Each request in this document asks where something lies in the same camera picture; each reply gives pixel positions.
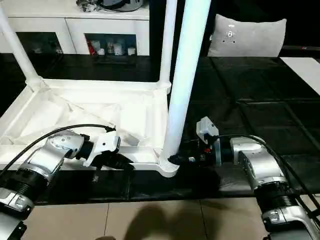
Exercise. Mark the white plastic table leg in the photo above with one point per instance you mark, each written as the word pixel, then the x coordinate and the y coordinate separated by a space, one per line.
pixel 185 75
pixel 168 37
pixel 21 55

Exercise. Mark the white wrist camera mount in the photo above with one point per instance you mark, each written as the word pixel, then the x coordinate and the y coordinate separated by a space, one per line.
pixel 207 127
pixel 105 145

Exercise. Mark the white plastic table top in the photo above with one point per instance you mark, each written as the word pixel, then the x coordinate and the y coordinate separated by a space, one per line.
pixel 87 105

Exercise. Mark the black work mat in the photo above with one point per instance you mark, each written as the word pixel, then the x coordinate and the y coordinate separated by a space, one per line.
pixel 250 100

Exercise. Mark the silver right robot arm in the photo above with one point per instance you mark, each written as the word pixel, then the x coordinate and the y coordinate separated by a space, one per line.
pixel 260 162

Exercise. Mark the white sideboard with glass doors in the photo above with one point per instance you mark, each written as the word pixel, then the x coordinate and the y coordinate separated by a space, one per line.
pixel 37 22

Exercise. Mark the black bar with red light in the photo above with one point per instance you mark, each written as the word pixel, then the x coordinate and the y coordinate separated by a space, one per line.
pixel 302 47

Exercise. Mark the white flat panel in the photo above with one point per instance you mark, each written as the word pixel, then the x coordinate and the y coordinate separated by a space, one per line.
pixel 302 72

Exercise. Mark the grey cushion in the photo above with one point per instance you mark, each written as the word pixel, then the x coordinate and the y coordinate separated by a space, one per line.
pixel 250 35

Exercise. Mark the round grey appliance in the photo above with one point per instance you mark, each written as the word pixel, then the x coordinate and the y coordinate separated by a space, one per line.
pixel 120 5

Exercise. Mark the black cabinet with gold label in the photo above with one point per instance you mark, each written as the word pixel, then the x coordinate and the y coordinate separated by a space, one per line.
pixel 155 30

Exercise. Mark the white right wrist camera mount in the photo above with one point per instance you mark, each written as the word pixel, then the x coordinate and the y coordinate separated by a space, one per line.
pixel 207 127

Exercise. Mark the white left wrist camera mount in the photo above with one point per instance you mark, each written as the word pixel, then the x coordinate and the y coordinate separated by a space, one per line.
pixel 105 145

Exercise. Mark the bag of black parts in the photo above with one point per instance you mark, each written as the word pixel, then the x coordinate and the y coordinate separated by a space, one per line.
pixel 87 6

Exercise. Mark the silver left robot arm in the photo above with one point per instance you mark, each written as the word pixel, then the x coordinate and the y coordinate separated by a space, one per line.
pixel 60 147

